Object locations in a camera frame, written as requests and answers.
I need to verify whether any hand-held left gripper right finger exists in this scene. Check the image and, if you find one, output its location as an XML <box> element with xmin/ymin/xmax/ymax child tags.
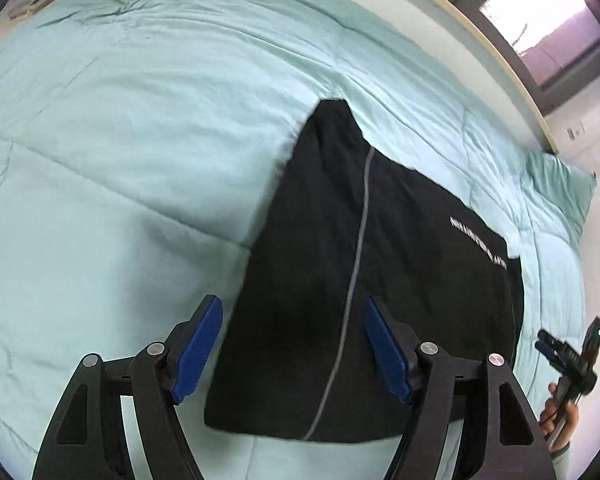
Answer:
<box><xmin>364</xmin><ymin>297</ymin><xmax>551</xmax><ymax>480</ymax></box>

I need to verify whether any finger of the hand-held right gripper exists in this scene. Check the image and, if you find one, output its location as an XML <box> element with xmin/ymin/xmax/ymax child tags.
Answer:
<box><xmin>534</xmin><ymin>341</ymin><xmax>568</xmax><ymax>368</ymax></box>
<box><xmin>537</xmin><ymin>329</ymin><xmax>576</xmax><ymax>356</ymax></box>

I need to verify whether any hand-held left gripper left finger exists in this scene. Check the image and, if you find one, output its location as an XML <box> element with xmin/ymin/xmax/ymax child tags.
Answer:
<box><xmin>32</xmin><ymin>295</ymin><xmax>224</xmax><ymax>480</ymax></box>

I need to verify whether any black hooded jacket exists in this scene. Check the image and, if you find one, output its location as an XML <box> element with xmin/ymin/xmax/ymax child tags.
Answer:
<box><xmin>203</xmin><ymin>99</ymin><xmax>525</xmax><ymax>444</ymax></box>

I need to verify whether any person's right hand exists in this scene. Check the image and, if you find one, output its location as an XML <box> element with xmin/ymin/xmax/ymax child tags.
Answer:
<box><xmin>539</xmin><ymin>382</ymin><xmax>581</xmax><ymax>455</ymax></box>

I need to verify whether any teal pillow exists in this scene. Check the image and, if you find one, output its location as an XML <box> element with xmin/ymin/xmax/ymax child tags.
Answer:
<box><xmin>524</xmin><ymin>151</ymin><xmax>597</xmax><ymax>247</ymax></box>

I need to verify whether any teal quilt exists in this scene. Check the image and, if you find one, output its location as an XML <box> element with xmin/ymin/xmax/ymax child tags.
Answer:
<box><xmin>0</xmin><ymin>0</ymin><xmax>597</xmax><ymax>480</ymax></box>

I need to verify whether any wooden window sill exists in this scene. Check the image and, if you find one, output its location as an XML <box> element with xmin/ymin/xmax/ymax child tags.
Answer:
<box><xmin>380</xmin><ymin>0</ymin><xmax>560</xmax><ymax>155</ymax></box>

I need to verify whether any grey framed window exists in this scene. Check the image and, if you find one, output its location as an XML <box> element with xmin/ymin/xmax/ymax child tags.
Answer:
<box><xmin>405</xmin><ymin>0</ymin><xmax>600</xmax><ymax>116</ymax></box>

